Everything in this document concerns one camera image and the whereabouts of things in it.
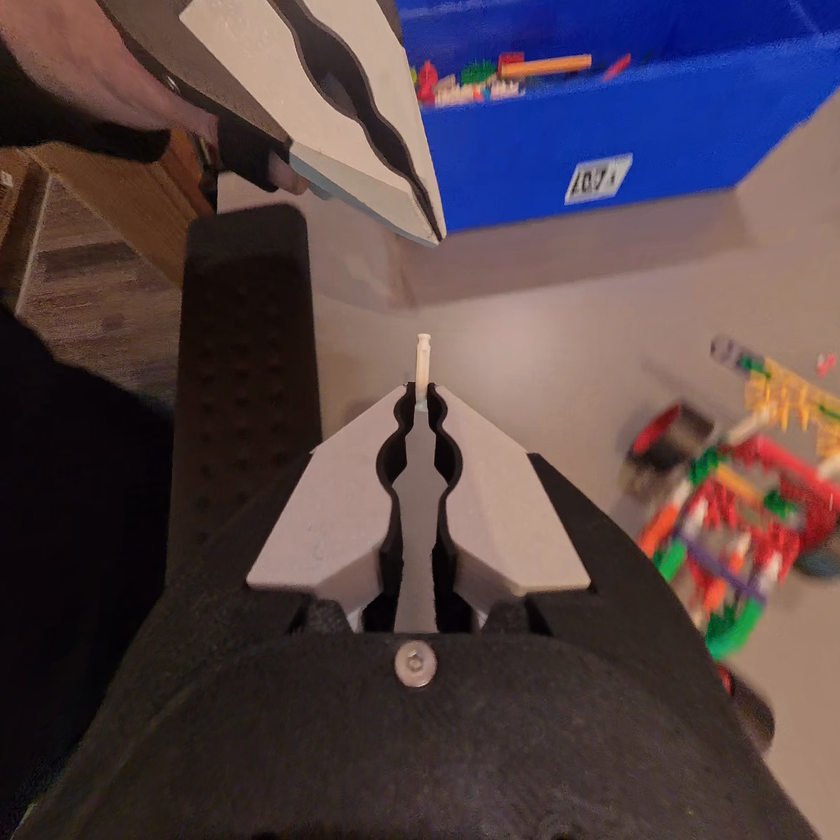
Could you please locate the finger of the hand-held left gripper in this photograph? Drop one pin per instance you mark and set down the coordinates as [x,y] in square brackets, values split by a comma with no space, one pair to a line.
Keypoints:
[387,79]
[249,59]

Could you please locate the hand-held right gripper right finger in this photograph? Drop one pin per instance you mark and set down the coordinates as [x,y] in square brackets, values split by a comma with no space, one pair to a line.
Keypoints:
[518,525]

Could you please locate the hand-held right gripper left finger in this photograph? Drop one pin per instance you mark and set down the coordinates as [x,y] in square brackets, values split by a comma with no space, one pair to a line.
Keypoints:
[315,525]

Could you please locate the black wheel red hub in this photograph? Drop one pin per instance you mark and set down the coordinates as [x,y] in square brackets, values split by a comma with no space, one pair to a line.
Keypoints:
[751,715]
[682,433]

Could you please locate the white rod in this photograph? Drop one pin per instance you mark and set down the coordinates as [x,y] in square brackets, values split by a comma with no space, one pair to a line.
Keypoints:
[423,361]

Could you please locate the red and green toy model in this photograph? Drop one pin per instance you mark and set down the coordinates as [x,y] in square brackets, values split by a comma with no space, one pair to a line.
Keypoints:
[741,512]

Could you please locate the purple connector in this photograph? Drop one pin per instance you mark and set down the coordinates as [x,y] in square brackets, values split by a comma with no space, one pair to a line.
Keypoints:
[722,348]

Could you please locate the blue storage bin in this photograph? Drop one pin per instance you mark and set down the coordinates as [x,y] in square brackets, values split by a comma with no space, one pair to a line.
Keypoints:
[656,144]

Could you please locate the person's left forearm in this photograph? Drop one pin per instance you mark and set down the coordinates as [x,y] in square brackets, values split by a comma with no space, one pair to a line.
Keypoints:
[39,118]

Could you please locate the person's left hand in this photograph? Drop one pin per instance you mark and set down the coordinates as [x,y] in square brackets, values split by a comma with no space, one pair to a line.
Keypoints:
[79,52]

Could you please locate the red double-ended connector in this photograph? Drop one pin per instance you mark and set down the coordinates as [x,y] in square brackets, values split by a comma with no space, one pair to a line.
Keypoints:
[426,82]

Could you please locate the small red white piece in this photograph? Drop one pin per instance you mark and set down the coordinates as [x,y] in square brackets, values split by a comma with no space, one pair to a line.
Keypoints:
[825,364]

